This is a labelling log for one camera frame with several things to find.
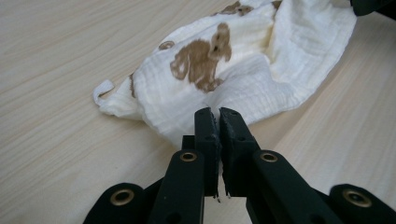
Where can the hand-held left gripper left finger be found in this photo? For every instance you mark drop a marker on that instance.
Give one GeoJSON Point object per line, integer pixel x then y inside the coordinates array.
{"type": "Point", "coordinates": [206, 146]}

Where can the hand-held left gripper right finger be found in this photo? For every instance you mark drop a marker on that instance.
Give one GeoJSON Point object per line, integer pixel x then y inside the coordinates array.
{"type": "Point", "coordinates": [235, 146]}

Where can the white towel with brown print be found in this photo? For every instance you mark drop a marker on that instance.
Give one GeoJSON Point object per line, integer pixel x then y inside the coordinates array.
{"type": "Point", "coordinates": [249, 71]}

